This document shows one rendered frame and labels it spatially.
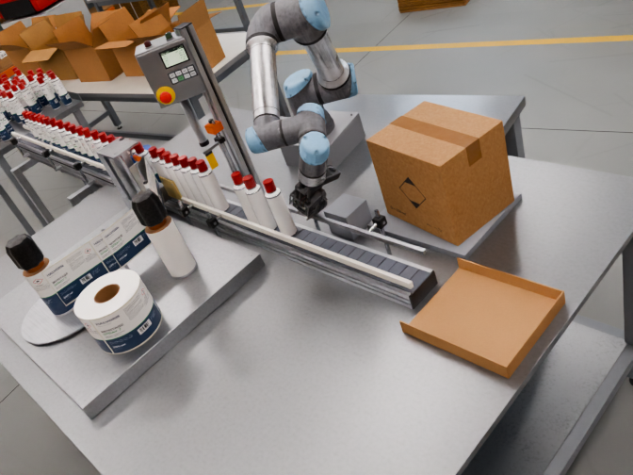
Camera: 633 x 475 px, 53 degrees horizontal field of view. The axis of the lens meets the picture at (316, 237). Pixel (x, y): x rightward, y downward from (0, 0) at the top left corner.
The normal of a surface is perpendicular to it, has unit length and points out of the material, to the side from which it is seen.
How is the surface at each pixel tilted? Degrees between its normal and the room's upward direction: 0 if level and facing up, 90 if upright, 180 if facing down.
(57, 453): 0
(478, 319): 0
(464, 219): 90
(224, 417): 0
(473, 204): 90
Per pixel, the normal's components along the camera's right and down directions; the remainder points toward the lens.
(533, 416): -0.30, -0.76
